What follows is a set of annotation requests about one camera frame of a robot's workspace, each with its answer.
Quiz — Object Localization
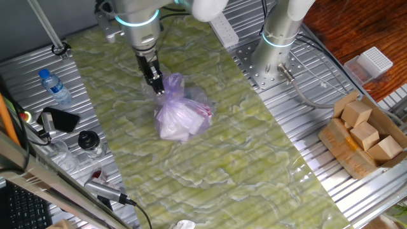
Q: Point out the thin aluminium pole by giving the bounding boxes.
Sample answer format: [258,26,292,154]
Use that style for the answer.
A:
[26,0,70,61]

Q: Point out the thick black cable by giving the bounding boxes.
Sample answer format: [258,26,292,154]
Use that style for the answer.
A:
[0,76,52,175]

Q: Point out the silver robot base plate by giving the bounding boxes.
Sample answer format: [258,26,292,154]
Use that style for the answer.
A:
[233,38,307,90]

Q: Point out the red emergency stop button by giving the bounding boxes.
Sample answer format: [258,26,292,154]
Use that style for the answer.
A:
[19,110,34,125]

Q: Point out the brown cardboard box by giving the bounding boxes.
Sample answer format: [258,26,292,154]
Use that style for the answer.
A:
[317,90,407,181]

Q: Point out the black camera cable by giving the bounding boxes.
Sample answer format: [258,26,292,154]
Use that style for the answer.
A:
[125,198,154,229]

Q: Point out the glass cup with red inside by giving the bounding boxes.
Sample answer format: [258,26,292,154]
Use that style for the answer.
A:
[83,166,108,186]

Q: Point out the black smartphone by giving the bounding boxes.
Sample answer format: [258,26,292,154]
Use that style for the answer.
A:
[36,106,81,134]

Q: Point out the aluminium frame beam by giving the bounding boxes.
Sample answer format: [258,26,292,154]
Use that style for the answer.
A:
[0,129,132,229]

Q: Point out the black cable tie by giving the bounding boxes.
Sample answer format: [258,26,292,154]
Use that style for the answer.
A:
[51,41,72,57]

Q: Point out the clear plastic box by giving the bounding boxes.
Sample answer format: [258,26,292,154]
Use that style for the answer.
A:
[343,55,373,87]

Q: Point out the clear glass cup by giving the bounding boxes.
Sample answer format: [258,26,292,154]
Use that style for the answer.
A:
[46,139,81,173]

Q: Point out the purple translucent plastic bag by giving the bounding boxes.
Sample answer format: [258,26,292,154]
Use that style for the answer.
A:
[141,72,216,142]

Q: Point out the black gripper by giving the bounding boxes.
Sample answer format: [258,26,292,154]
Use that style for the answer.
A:
[132,45,167,95]

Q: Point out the silver depth camera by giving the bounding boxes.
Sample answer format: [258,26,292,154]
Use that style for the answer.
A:
[83,177,128,205]

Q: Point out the grey base hose cable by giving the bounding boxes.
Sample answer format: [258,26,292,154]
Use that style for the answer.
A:
[277,62,405,125]

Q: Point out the white crumpled tissue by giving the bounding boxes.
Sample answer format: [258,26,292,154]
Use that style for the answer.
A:
[172,219,197,229]

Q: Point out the thin black base cables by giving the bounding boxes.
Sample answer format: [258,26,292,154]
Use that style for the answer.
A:
[294,33,362,96]

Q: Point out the clear water bottle blue cap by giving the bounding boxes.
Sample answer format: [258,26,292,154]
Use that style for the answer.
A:
[38,68,74,106]

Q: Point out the green marble pattern mat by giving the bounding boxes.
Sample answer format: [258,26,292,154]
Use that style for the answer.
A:
[66,8,351,229]

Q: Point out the white pipette tip box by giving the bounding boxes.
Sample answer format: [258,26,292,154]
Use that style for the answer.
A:
[355,46,394,80]

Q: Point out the orange rod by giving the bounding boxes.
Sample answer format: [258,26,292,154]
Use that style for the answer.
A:
[0,93,22,148]

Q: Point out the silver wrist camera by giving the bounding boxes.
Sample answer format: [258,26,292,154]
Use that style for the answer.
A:
[94,10,126,44]

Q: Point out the brown wooden table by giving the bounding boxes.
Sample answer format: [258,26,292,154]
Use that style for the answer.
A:
[301,0,407,103]

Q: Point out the white power strip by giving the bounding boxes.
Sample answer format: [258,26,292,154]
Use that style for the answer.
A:
[208,12,240,49]

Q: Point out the black keyboard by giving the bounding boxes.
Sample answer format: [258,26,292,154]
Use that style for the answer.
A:
[0,180,53,229]

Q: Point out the glass jar black lid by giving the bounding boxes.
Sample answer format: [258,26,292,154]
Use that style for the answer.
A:
[77,130,106,160]

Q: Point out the large wooden block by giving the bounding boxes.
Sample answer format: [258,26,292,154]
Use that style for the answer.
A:
[349,121,381,152]
[340,100,373,129]
[366,134,404,162]

